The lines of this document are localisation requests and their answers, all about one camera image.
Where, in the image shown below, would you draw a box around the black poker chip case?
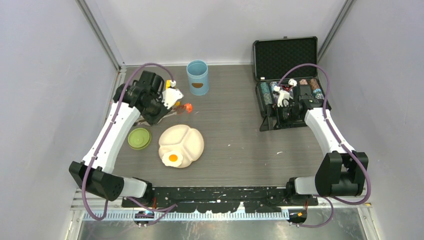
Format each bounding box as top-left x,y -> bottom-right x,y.
252,36 -> 325,115

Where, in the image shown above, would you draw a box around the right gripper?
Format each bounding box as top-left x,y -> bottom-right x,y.
260,103 -> 302,132

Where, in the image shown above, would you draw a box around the aluminium front rail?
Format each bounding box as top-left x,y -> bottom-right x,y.
70,185 -> 373,222

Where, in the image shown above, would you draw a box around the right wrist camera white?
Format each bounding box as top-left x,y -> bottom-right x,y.
272,78 -> 297,107

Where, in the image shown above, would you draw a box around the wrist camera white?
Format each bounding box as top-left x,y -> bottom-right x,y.
272,78 -> 297,107
161,84 -> 184,110

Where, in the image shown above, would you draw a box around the cream divided plate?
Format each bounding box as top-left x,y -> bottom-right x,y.
158,124 -> 205,168

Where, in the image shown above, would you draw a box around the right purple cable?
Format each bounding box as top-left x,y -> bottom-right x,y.
277,63 -> 372,229

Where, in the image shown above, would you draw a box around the yellow red toy block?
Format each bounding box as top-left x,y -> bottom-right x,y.
165,79 -> 177,89

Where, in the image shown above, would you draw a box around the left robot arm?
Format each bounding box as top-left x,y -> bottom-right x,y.
69,70 -> 168,207

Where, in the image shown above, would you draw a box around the fried egg toy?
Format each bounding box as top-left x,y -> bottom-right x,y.
161,150 -> 184,168

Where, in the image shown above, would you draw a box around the green round lid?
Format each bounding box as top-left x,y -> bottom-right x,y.
127,127 -> 152,150

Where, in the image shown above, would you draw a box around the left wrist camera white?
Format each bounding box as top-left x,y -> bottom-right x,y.
161,84 -> 184,110

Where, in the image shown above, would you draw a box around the steel tongs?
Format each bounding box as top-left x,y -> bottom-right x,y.
158,105 -> 186,122

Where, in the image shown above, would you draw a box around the light blue cylindrical canister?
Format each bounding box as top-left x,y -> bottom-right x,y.
186,60 -> 209,96

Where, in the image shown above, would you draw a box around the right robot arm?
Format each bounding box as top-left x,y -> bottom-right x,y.
255,78 -> 370,205

